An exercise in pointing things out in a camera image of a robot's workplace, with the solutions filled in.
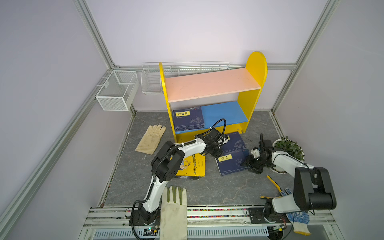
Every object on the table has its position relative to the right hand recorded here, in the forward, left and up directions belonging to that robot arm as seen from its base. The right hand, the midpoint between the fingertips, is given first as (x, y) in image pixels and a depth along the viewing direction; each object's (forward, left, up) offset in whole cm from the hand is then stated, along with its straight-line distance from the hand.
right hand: (246, 168), depth 89 cm
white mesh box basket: (+48, +85, +23) cm, 100 cm away
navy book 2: (+5, +7, 0) cm, 9 cm away
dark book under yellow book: (-7, +34, +2) cm, 34 cm away
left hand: (+8, +14, +2) cm, 17 cm away
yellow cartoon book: (0, +32, +4) cm, 32 cm away
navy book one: (+17, +4, +2) cm, 18 cm away
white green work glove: (-25, +41, 0) cm, 48 cm away
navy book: (+24, +35, +18) cm, 46 cm away
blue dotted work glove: (-26, -21, -1) cm, 34 cm away
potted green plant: (+3, -20, +18) cm, 27 cm away
